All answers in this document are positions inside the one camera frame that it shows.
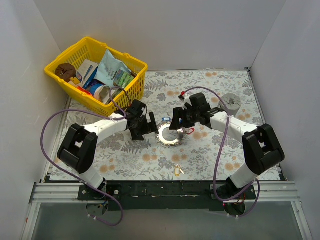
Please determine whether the blue key tag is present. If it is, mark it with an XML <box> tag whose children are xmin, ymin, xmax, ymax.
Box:
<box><xmin>162</xmin><ymin>117</ymin><xmax>171</xmax><ymax>122</ymax></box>

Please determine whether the red key tag with key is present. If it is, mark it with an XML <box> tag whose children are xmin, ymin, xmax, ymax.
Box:
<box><xmin>183</xmin><ymin>127</ymin><xmax>195</xmax><ymax>135</ymax></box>

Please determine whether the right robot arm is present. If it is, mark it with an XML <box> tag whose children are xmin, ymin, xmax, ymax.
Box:
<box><xmin>169</xmin><ymin>92</ymin><xmax>285</xmax><ymax>202</ymax></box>

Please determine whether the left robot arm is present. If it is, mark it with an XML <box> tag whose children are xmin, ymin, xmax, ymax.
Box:
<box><xmin>57</xmin><ymin>99</ymin><xmax>159</xmax><ymax>200</ymax></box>

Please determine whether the floral patterned table mat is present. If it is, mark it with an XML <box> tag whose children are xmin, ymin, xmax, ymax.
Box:
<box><xmin>49</xmin><ymin>70</ymin><xmax>281</xmax><ymax>182</ymax></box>

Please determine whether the yellow key tag with key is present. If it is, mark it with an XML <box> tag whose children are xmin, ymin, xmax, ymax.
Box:
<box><xmin>174</xmin><ymin>164</ymin><xmax>185</xmax><ymax>177</ymax></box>

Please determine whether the grey brown pouch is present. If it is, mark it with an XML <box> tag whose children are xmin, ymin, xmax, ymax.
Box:
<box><xmin>94</xmin><ymin>85</ymin><xmax>120</xmax><ymax>105</ymax></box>

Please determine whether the green snack packet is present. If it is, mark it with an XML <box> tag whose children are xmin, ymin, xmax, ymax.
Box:
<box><xmin>113</xmin><ymin>69</ymin><xmax>135</xmax><ymax>89</ymax></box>

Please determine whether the grey wrapped can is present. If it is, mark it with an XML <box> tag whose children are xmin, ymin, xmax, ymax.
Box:
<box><xmin>217</xmin><ymin>93</ymin><xmax>242</xmax><ymax>117</ymax></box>

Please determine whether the yellow plastic shopping basket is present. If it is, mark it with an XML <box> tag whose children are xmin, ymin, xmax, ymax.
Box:
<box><xmin>44</xmin><ymin>36</ymin><xmax>148</xmax><ymax>117</ymax></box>

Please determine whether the light blue chips bag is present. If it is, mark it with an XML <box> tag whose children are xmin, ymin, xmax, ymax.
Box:
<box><xmin>94</xmin><ymin>49</ymin><xmax>131</xmax><ymax>87</ymax></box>

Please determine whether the white blue box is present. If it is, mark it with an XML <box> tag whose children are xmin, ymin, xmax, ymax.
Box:
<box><xmin>75</xmin><ymin>59</ymin><xmax>99</xmax><ymax>89</ymax></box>

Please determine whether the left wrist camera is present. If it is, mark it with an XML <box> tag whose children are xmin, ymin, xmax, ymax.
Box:
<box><xmin>130</xmin><ymin>99</ymin><xmax>147</xmax><ymax>117</ymax></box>

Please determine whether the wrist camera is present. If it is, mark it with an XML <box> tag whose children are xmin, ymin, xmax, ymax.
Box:
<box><xmin>130</xmin><ymin>99</ymin><xmax>147</xmax><ymax>117</ymax></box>
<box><xmin>178</xmin><ymin>91</ymin><xmax>193</xmax><ymax>110</ymax></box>

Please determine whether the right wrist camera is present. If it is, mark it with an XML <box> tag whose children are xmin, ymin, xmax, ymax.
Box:
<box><xmin>178</xmin><ymin>91</ymin><xmax>193</xmax><ymax>110</ymax></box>

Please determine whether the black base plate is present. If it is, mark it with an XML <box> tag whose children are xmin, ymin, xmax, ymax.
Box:
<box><xmin>44</xmin><ymin>174</ymin><xmax>286</xmax><ymax>211</ymax></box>

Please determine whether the aluminium frame rail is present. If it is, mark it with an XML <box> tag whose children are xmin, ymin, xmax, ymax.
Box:
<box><xmin>21</xmin><ymin>181</ymin><xmax>313</xmax><ymax>240</ymax></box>

